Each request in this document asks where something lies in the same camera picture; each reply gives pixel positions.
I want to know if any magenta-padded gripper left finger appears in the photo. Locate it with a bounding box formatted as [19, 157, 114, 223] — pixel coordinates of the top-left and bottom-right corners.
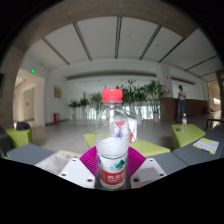
[57, 146, 100, 190]

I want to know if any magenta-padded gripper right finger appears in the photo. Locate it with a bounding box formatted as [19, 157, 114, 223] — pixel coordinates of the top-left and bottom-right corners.
[127, 146, 168, 190]

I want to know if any clear red-capped water bottle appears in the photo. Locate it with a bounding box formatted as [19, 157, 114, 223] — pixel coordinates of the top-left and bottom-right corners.
[94, 88, 132, 191]

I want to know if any wide lime green low table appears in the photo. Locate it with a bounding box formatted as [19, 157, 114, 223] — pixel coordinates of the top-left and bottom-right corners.
[83, 132, 172, 158]

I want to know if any printed magazine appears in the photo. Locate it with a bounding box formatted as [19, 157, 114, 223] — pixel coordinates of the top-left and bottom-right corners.
[34, 149, 83, 176]

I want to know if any small lime green low table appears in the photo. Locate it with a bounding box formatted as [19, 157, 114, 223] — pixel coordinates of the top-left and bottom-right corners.
[171, 123, 207, 150]

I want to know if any red floor cabinet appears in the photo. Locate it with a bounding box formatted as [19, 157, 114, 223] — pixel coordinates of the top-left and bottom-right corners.
[53, 112, 61, 125]

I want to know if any small clear plastic bottle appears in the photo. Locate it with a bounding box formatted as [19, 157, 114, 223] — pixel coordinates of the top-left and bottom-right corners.
[181, 113, 188, 133]

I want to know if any yellow and white leaflet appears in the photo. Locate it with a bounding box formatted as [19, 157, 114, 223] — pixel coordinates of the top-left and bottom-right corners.
[192, 137, 220, 156]

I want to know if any lime green seat block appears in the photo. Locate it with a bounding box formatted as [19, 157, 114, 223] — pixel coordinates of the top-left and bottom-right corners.
[4, 128, 34, 149]

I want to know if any black bag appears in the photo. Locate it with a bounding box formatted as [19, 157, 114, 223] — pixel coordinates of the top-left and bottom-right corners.
[15, 121, 32, 131]

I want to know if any person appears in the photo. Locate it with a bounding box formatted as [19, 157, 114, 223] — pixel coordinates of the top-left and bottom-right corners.
[176, 84, 188, 124]

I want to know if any group of potted green plants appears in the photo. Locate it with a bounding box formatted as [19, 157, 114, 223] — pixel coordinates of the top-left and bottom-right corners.
[68, 78, 169, 124]

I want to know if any dark grey chair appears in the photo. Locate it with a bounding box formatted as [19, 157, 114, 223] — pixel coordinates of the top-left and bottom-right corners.
[0, 126, 13, 159]

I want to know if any dark wooden bench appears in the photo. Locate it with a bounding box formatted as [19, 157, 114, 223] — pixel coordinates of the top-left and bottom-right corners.
[205, 116, 224, 131]

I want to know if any framed wall picture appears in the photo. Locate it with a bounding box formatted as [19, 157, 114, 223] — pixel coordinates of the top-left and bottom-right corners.
[53, 86, 63, 99]

